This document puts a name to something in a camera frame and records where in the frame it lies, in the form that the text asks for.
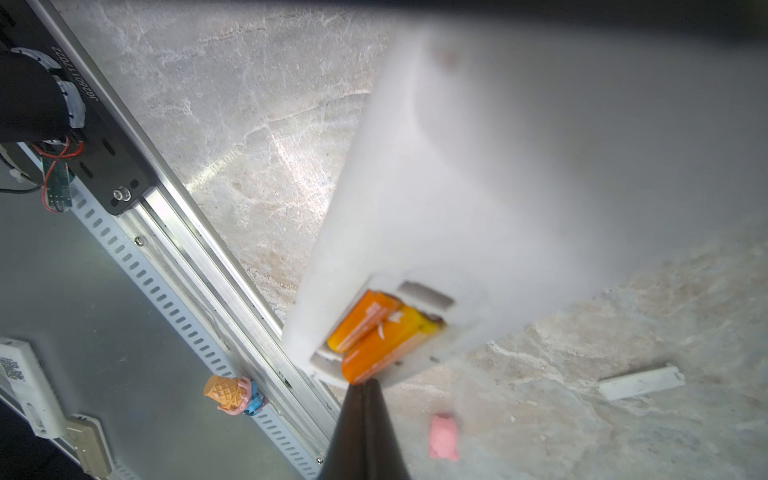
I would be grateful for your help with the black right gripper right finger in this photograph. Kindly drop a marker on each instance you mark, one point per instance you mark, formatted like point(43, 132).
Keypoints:
point(383, 456)

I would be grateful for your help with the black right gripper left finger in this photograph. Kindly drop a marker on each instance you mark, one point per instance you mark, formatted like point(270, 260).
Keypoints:
point(346, 456)

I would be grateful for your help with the orange AA battery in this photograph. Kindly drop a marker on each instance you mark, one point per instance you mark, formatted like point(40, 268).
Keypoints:
point(394, 338)
point(371, 309)

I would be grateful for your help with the white battery cover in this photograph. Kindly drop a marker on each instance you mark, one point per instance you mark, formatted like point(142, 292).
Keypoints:
point(641, 383)

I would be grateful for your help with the white remote control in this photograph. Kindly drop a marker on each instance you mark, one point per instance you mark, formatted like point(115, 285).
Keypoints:
point(504, 171)

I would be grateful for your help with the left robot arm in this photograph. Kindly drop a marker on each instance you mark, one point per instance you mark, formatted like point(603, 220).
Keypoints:
point(37, 102)

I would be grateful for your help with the pink pig toy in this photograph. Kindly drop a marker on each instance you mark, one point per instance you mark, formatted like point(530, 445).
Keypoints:
point(443, 438)

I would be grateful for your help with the orange blue plush toy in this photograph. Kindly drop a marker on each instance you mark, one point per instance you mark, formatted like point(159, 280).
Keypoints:
point(235, 396)

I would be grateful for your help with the white power strip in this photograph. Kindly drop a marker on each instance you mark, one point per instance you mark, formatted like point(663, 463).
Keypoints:
point(32, 389)

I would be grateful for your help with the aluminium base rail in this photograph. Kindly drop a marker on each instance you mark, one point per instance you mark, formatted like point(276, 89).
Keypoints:
point(230, 320)

